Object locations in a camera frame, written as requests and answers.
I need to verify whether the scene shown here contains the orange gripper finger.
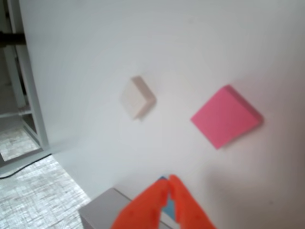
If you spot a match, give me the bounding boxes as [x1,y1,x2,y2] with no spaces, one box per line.
[111,178,170,229]
[168,174,217,229]

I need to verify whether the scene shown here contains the blue cuboid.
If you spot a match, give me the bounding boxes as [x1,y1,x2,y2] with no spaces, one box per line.
[157,176,176,219]

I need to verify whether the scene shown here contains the white cardboard bin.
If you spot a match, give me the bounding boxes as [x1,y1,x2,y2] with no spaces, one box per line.
[78,187,179,229]

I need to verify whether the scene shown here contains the pink cuboid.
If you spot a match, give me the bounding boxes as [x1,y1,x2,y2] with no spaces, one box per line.
[190,84,264,150]

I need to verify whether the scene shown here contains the white cuboid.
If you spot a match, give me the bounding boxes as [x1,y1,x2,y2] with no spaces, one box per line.
[120,75,158,121]

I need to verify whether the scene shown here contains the black power adapter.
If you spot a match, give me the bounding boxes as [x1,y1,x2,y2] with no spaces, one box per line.
[0,32,24,47]

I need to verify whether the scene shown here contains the black floor cable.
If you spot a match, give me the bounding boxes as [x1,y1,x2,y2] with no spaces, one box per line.
[0,152,53,178]

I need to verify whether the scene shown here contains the white shelf frame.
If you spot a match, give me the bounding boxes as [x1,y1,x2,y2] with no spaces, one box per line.
[0,0,51,167]

